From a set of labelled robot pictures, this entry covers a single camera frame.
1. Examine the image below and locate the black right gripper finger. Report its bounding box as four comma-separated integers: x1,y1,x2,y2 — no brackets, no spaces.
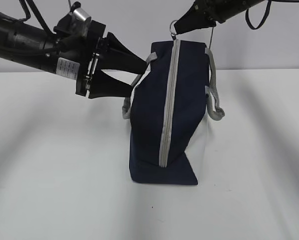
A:
174,6,217,34

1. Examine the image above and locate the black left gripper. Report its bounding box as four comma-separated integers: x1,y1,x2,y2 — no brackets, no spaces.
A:
53,12,147,99

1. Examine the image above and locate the navy blue lunch bag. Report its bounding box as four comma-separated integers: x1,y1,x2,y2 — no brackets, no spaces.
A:
121,19,226,186

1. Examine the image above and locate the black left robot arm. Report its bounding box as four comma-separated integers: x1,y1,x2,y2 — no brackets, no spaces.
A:
0,3,147,99

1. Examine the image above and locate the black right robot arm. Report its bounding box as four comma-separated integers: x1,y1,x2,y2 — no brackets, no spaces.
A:
174,0,261,35

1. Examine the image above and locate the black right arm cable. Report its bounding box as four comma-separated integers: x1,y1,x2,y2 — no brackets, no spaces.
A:
244,0,273,30

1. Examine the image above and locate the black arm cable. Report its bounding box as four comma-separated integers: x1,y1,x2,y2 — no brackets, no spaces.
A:
18,0,55,36
244,0,273,30

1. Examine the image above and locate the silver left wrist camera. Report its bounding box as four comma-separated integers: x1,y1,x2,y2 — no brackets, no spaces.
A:
70,7,92,39

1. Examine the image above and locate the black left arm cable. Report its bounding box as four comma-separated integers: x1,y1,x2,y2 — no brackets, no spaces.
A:
18,0,55,36

